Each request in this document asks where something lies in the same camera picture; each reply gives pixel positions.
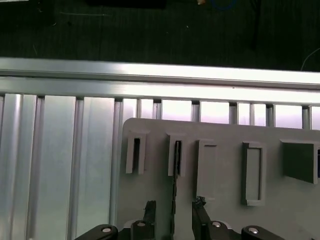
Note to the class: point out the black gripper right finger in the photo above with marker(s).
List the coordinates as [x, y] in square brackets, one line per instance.
[202, 225]

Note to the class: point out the blue RAM stick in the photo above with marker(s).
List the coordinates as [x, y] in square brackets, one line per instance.
[174, 200]

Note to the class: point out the grey parts rack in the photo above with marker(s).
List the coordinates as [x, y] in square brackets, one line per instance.
[225, 212]

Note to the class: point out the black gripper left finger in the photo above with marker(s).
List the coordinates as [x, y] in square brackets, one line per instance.
[150, 225]

